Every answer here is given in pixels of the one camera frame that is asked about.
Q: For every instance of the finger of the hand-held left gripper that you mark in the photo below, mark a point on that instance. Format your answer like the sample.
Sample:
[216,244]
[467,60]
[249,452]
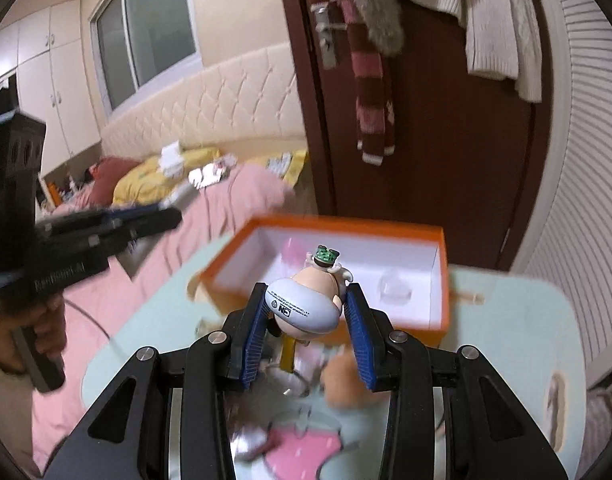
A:
[136,212]
[156,222]

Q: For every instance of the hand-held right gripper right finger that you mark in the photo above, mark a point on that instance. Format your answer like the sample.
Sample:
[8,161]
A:
[361,345]

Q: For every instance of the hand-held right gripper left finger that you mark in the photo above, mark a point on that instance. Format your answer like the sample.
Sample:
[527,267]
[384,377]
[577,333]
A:
[253,340]

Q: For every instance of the tan plush toy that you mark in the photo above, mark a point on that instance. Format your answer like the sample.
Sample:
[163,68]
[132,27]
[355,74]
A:
[343,385]

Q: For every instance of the cartoon figurine with blue pants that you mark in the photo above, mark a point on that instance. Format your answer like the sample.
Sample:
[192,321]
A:
[301,310]

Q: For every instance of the clear plastic wrap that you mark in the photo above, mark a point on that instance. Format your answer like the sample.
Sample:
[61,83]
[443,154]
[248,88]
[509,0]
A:
[396,286]

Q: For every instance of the orange cardboard box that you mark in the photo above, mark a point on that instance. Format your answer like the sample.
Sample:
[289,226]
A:
[426,260]

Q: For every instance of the person's left forearm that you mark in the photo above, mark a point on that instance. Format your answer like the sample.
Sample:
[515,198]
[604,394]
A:
[6,410]

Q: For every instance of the light green desktop table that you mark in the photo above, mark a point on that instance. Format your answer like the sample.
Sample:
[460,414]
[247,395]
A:
[511,320]

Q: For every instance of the person's left hand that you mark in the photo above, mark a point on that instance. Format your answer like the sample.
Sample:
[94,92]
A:
[46,320]

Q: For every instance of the plain yellow pillow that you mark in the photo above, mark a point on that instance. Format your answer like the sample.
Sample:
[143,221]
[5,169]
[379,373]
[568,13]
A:
[136,182]

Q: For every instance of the dark red pillow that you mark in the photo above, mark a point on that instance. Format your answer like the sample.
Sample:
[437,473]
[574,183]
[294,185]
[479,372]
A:
[111,180]

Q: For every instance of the pink blanket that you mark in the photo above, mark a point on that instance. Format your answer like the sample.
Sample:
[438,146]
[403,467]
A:
[161,270]

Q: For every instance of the white tissue box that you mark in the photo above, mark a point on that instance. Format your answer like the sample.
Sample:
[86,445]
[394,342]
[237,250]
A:
[170,157]

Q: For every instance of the cream tufted headboard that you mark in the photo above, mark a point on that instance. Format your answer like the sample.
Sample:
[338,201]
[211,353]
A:
[211,105]

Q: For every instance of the yellow pillow with cartoon print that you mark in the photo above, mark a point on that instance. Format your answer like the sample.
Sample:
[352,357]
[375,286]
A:
[293,167]

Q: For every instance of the dark brown wooden door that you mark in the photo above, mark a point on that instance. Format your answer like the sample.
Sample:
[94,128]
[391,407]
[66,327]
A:
[461,160]

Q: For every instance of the maroon pink striped scarf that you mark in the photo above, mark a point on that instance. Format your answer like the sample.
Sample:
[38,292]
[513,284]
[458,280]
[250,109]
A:
[368,110]

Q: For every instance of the white louvered closet door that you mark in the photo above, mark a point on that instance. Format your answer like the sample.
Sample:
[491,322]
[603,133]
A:
[596,160]

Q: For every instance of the grey-brown fur collar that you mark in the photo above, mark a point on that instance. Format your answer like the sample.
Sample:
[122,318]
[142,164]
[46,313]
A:
[381,20]

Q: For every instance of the white knit sweater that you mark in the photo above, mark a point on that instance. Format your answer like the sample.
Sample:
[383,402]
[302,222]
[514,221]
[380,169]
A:
[501,35]

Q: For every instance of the white wall cabinets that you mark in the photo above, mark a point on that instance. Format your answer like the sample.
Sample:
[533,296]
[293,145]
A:
[61,85]

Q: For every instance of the window with white frame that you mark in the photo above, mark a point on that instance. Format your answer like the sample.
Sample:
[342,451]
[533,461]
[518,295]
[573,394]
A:
[151,20]

